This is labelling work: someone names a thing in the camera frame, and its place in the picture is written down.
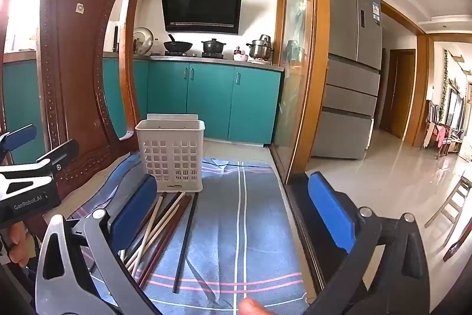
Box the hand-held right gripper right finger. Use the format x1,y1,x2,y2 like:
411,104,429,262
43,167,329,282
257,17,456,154
295,171,432,315

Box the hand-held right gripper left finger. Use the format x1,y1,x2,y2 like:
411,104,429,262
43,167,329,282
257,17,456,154
35,173,159,315

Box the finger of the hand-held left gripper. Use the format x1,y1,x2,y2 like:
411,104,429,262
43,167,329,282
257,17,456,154
35,139,81,174
0,124,38,158

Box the dark brown chopstick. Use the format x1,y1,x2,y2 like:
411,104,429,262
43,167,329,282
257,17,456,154
137,194,193,289
142,191,169,231

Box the black chopstick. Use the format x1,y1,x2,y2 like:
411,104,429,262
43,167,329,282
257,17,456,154
173,192,199,294

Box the white plastic utensil basket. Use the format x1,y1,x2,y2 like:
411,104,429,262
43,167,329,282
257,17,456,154
135,113,206,193

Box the person's left hand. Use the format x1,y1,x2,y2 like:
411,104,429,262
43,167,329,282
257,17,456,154
7,221,39,266

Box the person's right hand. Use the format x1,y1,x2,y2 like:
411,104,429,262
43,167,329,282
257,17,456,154
238,298,271,315

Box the blue striped cloth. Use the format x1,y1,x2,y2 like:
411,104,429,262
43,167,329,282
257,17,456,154
70,153,310,315

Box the carved wooden chair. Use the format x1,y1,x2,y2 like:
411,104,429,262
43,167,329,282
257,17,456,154
0,0,142,198

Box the wooden stool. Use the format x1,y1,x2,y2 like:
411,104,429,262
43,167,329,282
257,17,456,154
424,175,472,262

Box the grey refrigerator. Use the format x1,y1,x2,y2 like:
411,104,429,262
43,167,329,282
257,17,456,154
312,0,384,161

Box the clothes rack with clothes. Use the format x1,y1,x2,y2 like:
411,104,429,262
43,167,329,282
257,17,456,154
424,100,466,159

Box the teal lower cabinets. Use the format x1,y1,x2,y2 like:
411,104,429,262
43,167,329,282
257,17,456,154
2,58,284,164

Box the brown wooden door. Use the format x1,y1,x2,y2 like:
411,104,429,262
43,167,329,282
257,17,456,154
380,49,416,141

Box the round pot lid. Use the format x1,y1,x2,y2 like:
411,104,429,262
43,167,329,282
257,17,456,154
133,27,154,55

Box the glass sliding door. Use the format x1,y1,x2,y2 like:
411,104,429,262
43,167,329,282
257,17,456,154
269,0,330,186

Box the black gas stove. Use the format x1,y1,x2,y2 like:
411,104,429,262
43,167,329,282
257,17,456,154
164,51,226,59

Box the black wok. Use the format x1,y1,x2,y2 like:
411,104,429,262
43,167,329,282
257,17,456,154
163,34,193,53

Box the grey kitchen countertop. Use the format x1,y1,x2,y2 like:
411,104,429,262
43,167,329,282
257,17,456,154
103,53,284,72

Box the stainless steel pot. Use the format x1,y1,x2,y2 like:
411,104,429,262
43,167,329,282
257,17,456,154
246,35,274,60

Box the green vine garland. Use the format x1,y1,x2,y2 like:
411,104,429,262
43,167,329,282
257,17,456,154
443,49,472,116

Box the black casserole pot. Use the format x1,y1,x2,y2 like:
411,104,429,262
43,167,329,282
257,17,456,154
201,38,225,55

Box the black range hood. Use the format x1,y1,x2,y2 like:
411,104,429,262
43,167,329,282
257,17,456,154
160,0,244,35

